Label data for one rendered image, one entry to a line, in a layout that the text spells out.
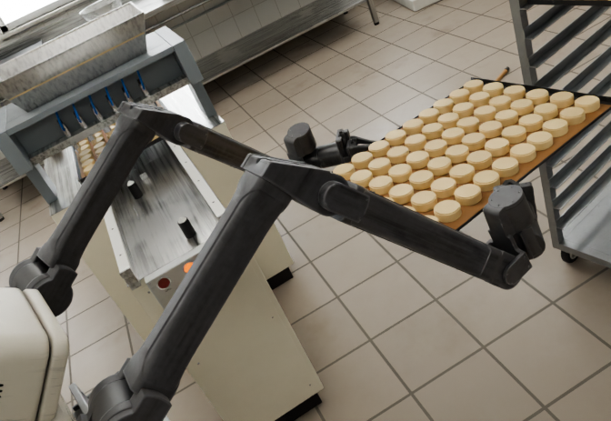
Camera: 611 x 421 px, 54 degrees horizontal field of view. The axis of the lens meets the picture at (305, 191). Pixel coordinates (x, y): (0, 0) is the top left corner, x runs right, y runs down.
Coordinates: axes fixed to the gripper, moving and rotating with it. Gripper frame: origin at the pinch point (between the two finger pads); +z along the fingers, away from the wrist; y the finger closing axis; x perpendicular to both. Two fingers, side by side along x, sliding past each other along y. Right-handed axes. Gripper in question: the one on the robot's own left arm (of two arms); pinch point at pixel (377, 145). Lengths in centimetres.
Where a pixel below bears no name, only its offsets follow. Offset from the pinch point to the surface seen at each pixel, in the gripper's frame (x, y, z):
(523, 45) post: -45, 2, 41
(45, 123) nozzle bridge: -48, -10, -118
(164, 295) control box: 14, 24, -65
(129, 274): 17, 13, -69
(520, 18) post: -45, -6, 41
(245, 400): 7, 78, -62
